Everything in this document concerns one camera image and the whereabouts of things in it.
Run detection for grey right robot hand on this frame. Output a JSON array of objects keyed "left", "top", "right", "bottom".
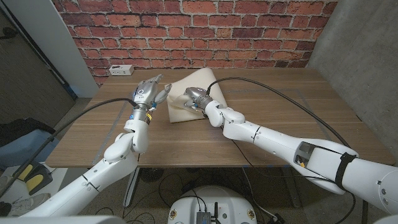
[{"left": 183, "top": 86, "right": 214, "bottom": 110}]

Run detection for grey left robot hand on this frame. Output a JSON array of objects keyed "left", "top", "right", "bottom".
[{"left": 132, "top": 73, "right": 173, "bottom": 110}]

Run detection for beige cloth sheet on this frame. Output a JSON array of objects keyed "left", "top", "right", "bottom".
[{"left": 166, "top": 67, "right": 228, "bottom": 124}]

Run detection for white power strip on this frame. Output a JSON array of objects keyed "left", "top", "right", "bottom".
[{"left": 109, "top": 64, "right": 135, "bottom": 77}]

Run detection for red brick print backdrop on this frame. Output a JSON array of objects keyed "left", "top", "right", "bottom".
[{"left": 52, "top": 0, "right": 338, "bottom": 86}]

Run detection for black floor fan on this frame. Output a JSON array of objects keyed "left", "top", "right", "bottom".
[{"left": 139, "top": 167, "right": 165, "bottom": 184}]

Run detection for white table leg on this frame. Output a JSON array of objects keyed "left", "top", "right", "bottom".
[{"left": 123, "top": 167, "right": 141, "bottom": 208}]

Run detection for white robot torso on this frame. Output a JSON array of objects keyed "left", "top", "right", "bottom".
[{"left": 167, "top": 185, "right": 258, "bottom": 224}]

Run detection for small grey electronics box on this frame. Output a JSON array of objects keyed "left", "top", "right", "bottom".
[{"left": 196, "top": 211, "right": 211, "bottom": 224}]

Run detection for black cloth bundle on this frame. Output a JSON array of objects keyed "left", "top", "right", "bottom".
[{"left": 0, "top": 117, "right": 58, "bottom": 144}]

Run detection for blue storage container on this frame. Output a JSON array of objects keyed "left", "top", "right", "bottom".
[{"left": 0, "top": 129, "right": 60, "bottom": 169}]

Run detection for grey table leg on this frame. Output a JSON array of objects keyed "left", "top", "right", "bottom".
[{"left": 281, "top": 167, "right": 302, "bottom": 208}]

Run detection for yellow black foot pedal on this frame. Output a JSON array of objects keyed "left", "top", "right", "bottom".
[
  {"left": 24, "top": 167, "right": 53, "bottom": 196},
  {"left": 17, "top": 161, "right": 40, "bottom": 183}
]

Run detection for black floor plug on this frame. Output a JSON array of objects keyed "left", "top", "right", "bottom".
[{"left": 267, "top": 213, "right": 285, "bottom": 224}]

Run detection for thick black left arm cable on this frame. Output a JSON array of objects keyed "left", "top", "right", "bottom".
[{"left": 0, "top": 98, "right": 139, "bottom": 198}]

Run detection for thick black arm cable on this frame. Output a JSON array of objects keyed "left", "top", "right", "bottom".
[
  {"left": 0, "top": 98, "right": 139, "bottom": 198},
  {"left": 205, "top": 77, "right": 352, "bottom": 149}
]

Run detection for thin black right camera cable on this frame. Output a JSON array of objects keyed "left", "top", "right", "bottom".
[{"left": 231, "top": 139, "right": 357, "bottom": 224}]

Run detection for thin black camera cable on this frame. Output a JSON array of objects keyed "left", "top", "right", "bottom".
[
  {"left": 123, "top": 154, "right": 141, "bottom": 218},
  {"left": 231, "top": 139, "right": 357, "bottom": 224}
]

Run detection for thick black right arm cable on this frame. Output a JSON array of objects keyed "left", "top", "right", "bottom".
[{"left": 205, "top": 77, "right": 352, "bottom": 149}]

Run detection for thin black left camera cable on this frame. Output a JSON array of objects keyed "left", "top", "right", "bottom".
[{"left": 123, "top": 154, "right": 141, "bottom": 218}]

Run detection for white floor cable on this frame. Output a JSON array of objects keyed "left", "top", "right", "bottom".
[{"left": 241, "top": 167, "right": 279, "bottom": 220}]

